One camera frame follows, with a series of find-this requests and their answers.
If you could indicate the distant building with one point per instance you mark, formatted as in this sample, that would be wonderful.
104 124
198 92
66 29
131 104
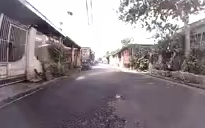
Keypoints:
86 55

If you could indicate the dark grey asphalt road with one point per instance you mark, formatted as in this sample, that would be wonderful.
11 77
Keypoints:
90 96

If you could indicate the large overhanging tree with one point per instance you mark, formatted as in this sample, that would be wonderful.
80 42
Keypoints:
163 16

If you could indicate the building with metal fence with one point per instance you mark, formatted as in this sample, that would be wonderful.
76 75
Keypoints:
20 46

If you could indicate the grey concrete sidewalk strip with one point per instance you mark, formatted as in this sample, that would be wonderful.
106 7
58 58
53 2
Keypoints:
10 90

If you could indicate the building with pillar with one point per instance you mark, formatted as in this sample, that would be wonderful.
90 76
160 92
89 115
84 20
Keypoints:
200 40

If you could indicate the low building with pink wall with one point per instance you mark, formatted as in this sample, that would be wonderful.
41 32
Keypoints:
125 55

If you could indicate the climbing bush on wall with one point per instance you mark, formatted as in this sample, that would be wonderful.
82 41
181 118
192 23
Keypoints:
58 60

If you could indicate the bushes along the wall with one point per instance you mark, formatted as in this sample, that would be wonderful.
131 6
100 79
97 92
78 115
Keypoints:
163 60

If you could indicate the low stone kerb wall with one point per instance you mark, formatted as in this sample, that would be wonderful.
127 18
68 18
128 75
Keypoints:
186 78

